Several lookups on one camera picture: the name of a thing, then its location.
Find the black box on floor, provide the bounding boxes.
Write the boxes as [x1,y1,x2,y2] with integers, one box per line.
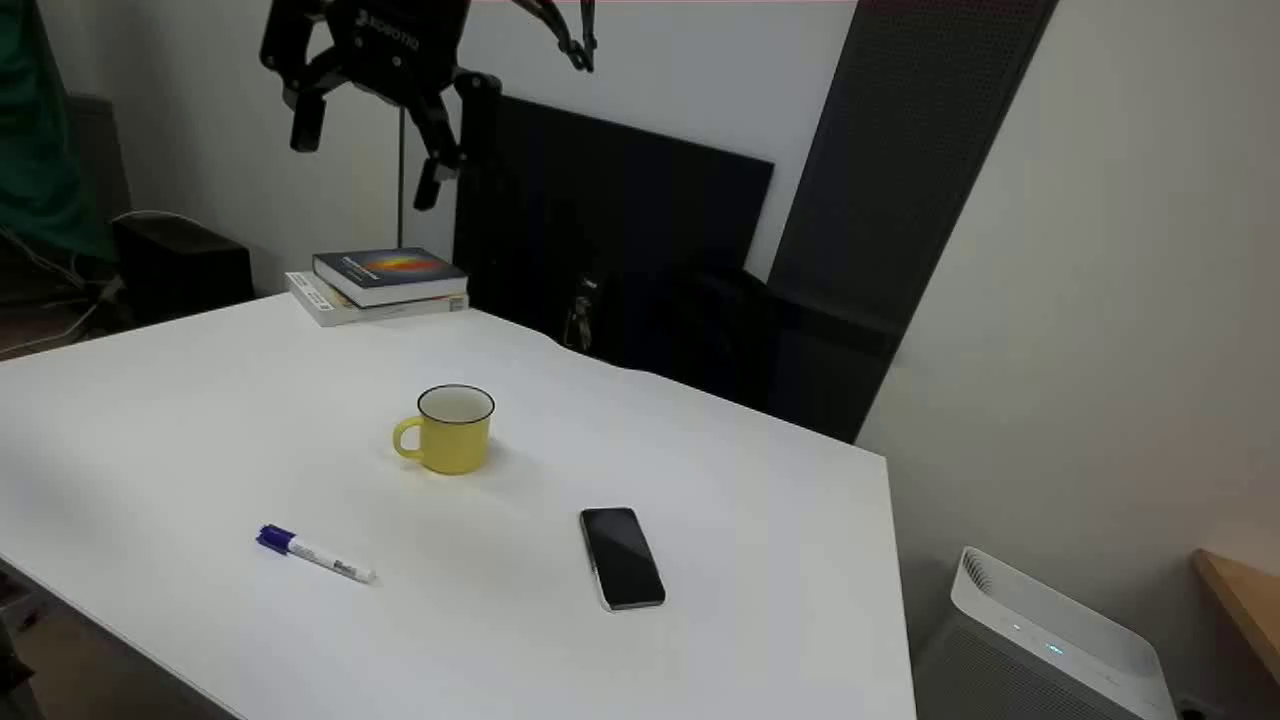
[107,214,261,328]

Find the black smartphone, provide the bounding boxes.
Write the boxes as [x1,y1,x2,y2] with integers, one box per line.
[577,504,668,618]

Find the wooden side table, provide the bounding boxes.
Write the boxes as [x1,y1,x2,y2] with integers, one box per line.
[1190,546,1280,691]

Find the stack of books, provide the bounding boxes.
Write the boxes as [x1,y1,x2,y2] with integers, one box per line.
[282,267,474,331]

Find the black office chair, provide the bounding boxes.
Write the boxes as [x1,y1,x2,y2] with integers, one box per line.
[574,262,783,412]

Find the tangled floor cables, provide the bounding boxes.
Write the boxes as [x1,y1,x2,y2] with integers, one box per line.
[0,222,131,339]

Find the blue book with orange cover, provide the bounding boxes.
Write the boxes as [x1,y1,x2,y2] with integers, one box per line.
[307,244,474,313]

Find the yellow enamel mug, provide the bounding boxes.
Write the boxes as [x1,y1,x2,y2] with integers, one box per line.
[389,379,501,480]

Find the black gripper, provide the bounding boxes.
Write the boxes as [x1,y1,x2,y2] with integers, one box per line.
[256,0,475,217]

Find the large black monitor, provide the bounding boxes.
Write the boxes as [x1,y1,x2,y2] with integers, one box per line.
[452,85,779,379]

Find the dark grey wall panel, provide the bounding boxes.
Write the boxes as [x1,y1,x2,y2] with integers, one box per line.
[764,0,1064,444]

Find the black cabinet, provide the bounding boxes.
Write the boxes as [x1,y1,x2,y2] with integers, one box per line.
[764,276,914,444]

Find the grey plastic bin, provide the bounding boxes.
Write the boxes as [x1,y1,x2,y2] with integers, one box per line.
[914,546,1186,720]

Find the green cloth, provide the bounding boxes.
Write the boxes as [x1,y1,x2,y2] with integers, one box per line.
[0,0,121,271]

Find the white marker with blue cap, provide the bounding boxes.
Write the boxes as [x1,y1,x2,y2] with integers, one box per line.
[252,519,381,587]

